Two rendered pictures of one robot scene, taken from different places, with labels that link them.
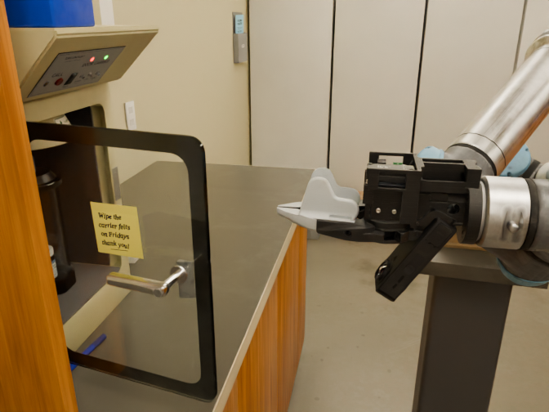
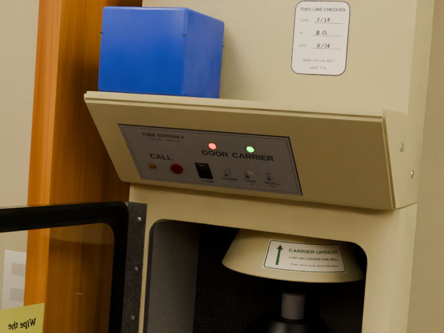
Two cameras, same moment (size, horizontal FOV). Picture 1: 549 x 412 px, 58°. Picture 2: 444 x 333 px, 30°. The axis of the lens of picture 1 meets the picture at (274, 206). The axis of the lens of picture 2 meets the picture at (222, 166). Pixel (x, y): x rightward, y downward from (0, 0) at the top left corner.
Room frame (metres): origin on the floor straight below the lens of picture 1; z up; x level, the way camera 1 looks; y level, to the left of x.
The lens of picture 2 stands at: (0.97, -0.55, 1.49)
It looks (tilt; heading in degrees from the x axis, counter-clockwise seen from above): 3 degrees down; 101
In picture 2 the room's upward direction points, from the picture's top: 4 degrees clockwise
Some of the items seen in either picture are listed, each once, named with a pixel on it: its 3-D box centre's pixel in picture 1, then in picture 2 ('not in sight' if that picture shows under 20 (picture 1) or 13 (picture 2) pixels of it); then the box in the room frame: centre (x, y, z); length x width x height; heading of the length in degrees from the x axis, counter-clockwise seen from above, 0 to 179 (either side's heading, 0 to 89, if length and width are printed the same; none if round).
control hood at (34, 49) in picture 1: (87, 59); (240, 149); (0.82, 0.30, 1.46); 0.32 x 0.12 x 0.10; 169
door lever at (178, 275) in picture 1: (146, 278); not in sight; (0.57, 0.17, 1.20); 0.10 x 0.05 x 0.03; 69
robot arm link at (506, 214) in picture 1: (495, 212); not in sight; (0.48, -0.23, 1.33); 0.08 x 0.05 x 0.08; 169
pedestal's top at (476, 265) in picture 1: (472, 247); not in sight; (1.25, -0.56, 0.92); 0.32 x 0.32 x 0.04; 75
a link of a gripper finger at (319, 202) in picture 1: (316, 202); not in sight; (0.50, -0.05, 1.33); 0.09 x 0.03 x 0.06; 79
